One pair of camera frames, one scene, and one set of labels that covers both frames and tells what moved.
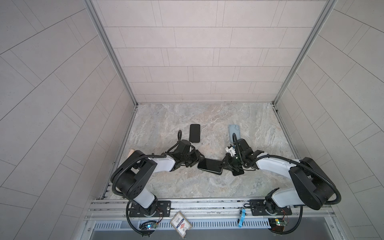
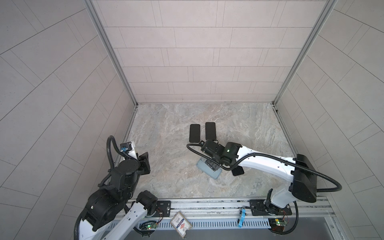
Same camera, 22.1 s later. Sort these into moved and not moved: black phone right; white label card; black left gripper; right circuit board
Moved: black left gripper
Not moved: black phone right; white label card; right circuit board
